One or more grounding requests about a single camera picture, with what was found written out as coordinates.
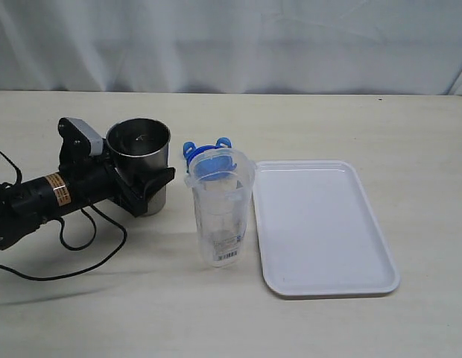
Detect blue container lid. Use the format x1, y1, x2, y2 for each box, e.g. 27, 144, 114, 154
183, 137, 237, 181

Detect white backdrop curtain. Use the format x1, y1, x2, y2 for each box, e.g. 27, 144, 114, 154
0, 1, 462, 95

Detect black cable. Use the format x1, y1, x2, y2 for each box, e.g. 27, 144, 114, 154
0, 147, 128, 281

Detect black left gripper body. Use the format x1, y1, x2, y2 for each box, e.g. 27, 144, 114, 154
57, 117, 146, 217

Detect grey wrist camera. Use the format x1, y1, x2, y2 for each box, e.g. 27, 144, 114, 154
61, 117, 104, 158

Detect white plastic tray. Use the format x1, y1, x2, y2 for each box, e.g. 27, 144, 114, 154
253, 160, 400, 299

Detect stainless steel cup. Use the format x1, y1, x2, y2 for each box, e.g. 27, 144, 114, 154
106, 118, 171, 216

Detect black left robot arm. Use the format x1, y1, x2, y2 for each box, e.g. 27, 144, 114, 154
0, 117, 175, 251

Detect clear plastic container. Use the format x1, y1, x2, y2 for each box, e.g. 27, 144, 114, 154
186, 148, 256, 268

